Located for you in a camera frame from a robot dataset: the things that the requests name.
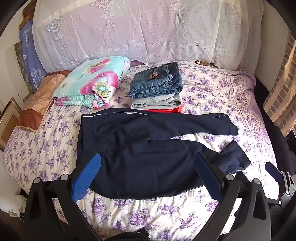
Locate folded red and blue garment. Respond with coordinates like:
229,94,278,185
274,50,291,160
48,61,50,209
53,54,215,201
146,105,184,114

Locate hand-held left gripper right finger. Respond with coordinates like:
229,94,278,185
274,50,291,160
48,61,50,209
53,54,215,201
194,152,272,241

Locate folded floral quilt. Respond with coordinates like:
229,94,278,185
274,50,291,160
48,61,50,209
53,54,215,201
52,56,130,110

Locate white lace pillow cover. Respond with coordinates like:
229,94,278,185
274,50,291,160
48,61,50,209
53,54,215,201
32,0,265,72

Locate purple floral bedspread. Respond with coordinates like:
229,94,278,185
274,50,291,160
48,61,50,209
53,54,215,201
3,61,278,241

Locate navy blue pants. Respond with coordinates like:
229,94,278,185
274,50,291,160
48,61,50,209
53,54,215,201
76,108,252,200

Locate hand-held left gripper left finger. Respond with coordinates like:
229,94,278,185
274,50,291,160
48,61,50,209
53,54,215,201
24,154,102,241

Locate folded blue jeans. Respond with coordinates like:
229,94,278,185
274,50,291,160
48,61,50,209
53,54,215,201
129,61,184,99

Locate brown orange pillow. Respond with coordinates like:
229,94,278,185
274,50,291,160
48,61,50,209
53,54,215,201
17,71,71,132

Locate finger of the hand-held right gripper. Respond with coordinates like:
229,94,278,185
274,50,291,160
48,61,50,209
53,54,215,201
265,162,284,183

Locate blue printed cushion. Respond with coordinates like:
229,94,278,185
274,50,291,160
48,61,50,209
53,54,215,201
19,19,48,87

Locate dark bed frame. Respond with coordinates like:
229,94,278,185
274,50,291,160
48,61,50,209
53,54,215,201
254,76,296,188

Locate folded grey garment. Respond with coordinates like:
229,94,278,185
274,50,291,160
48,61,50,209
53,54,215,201
131,93,183,110

